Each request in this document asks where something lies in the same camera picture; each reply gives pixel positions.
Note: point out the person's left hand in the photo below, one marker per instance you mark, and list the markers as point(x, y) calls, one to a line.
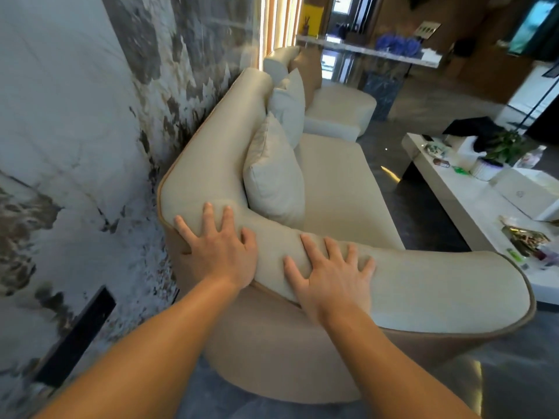
point(222, 257)

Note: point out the person's right hand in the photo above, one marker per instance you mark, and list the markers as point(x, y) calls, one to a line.
point(334, 292)

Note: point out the person's right little finger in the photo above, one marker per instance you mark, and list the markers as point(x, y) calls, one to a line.
point(368, 267)

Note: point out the person's right thumb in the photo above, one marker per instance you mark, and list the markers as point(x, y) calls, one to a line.
point(295, 272)

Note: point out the person's right middle finger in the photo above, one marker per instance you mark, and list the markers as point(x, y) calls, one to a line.
point(334, 253)

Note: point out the person's left little finger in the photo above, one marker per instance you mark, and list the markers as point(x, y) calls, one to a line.
point(184, 233)

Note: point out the person's left middle finger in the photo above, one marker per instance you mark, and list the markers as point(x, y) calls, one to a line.
point(228, 224)

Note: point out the person's right forearm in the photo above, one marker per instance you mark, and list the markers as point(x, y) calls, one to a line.
point(393, 370)

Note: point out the person's left forearm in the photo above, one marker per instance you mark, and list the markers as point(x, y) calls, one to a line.
point(144, 357)

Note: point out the large cream cushion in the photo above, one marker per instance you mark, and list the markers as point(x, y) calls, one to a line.
point(273, 183)

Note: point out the cream curved sofa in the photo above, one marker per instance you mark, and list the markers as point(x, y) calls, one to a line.
point(340, 187)

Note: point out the white low coffee table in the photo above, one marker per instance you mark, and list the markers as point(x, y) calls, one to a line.
point(476, 209)

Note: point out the green small wrapper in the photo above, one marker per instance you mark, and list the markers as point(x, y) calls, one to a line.
point(460, 170)

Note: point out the small round trinket dish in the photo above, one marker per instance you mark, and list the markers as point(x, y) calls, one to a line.
point(434, 150)

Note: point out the small cream cushion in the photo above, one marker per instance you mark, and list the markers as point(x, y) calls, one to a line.
point(289, 104)

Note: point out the cream armchair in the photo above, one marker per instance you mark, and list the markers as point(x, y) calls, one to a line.
point(336, 111)

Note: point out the black phone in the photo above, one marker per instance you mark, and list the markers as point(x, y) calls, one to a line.
point(428, 137)

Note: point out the shiny snack packet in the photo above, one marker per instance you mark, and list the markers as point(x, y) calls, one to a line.
point(524, 239)

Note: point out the tan back cushion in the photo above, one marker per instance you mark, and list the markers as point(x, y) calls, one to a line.
point(308, 74)

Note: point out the white laptop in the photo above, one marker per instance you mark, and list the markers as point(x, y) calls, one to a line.
point(524, 194)

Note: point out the black cloth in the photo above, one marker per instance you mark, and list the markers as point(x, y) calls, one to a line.
point(474, 128)

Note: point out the green potted plant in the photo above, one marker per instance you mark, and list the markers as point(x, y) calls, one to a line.
point(502, 152)

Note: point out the clear plastic bottle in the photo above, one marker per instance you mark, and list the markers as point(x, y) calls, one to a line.
point(530, 157)

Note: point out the white marble counter table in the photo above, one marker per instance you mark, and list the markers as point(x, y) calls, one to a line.
point(375, 54)

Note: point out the reed diffuser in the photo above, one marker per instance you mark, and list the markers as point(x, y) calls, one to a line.
point(306, 25)

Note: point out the blue flower bunch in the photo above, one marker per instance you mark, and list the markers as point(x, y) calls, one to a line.
point(398, 43)

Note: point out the yellow picture panel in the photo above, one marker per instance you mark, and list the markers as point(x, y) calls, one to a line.
point(315, 17)

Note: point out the small sign stand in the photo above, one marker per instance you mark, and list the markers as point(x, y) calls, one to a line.
point(428, 29)

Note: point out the black tripod stand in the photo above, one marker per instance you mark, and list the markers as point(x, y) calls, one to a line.
point(539, 93)

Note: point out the lit vertical wall slats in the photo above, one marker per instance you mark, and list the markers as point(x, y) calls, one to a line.
point(279, 26)

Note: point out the teal wall picture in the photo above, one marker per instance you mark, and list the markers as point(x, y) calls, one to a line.
point(530, 23)

